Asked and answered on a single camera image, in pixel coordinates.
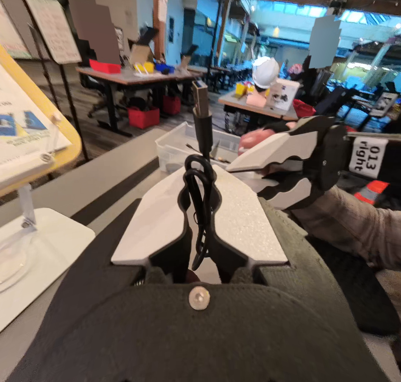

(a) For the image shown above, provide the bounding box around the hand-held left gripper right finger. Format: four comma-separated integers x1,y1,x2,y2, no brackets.
211,165,289,285

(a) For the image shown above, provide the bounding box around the wooden post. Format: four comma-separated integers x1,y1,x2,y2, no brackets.
152,0,167,60

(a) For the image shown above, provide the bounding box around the white stand base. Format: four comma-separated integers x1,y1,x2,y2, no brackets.
0,207,96,334

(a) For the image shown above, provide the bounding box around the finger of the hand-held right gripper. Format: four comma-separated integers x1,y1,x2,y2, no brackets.
225,115,336,173
257,177,325,210

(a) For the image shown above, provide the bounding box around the clear plastic bin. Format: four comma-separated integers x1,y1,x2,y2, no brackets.
155,121,242,173

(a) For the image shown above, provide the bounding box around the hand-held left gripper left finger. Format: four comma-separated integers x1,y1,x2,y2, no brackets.
110,166,193,285

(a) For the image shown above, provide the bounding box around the white hard hat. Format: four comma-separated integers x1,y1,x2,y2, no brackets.
252,56,280,89

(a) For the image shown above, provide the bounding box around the orange reflective vest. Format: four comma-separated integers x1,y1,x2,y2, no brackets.
354,181,389,205

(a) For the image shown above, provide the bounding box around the red floor bin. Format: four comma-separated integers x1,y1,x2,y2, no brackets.
163,95,181,115
127,106,160,129

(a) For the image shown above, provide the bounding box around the white cardboard box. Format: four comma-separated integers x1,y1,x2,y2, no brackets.
266,79,299,110

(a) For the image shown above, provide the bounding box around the whiteboard with red writing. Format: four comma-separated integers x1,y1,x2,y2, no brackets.
22,0,82,64

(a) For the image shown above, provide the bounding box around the wooden desk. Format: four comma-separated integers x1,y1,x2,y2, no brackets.
76,66,204,138
218,91,298,135

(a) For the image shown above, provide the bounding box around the black usb cable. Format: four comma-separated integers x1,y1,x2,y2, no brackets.
183,81,220,271

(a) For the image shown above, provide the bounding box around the whiteboard with green writing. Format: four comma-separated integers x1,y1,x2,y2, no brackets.
0,0,32,58

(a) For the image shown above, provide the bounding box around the person's right hand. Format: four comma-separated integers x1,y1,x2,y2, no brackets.
237,121,297,156

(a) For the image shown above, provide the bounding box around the instruction sheet on stand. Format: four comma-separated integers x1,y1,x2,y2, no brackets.
0,45,82,198

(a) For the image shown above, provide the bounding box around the red desk bin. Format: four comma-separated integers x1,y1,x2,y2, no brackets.
89,59,122,74

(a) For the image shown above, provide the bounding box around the red fabric bin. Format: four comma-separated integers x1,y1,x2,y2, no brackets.
293,99,316,118

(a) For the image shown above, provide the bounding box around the cardboard stand with black panel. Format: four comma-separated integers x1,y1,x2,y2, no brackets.
130,27,159,64

